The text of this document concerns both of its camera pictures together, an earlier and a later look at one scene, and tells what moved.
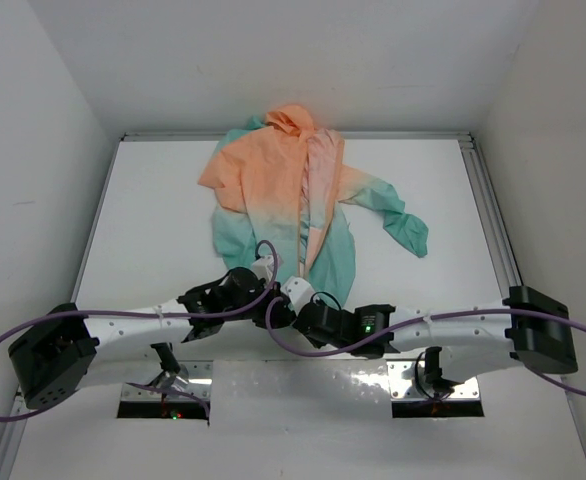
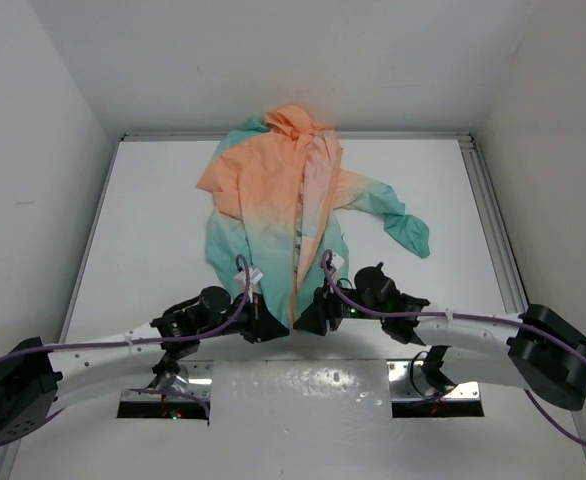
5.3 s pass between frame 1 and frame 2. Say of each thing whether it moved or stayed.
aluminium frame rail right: stayed
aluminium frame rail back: stayed
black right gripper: moved
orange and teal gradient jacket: stayed
